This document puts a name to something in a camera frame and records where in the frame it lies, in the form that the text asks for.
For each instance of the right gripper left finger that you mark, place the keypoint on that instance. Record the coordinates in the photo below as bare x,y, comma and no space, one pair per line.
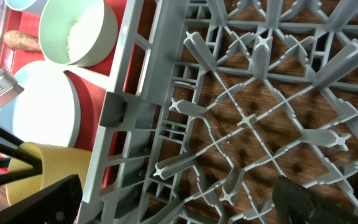
57,203

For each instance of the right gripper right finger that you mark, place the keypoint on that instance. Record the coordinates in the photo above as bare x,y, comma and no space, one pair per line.
296,204

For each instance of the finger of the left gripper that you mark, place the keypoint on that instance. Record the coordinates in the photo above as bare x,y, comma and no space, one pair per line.
8,149
18,175

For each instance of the yellow plastic cup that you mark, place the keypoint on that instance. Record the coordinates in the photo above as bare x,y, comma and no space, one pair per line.
57,163

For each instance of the mint green bowl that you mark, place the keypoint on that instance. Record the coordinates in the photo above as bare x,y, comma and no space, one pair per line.
99,32

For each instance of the light blue bowl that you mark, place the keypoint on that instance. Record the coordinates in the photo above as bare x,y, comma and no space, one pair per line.
34,7

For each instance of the grey dishwasher rack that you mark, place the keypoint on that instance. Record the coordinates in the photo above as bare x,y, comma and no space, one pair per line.
208,102

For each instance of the light blue plate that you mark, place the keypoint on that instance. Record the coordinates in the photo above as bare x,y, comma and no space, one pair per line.
47,111

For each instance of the red serving tray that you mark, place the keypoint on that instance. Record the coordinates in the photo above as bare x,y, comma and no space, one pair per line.
90,96

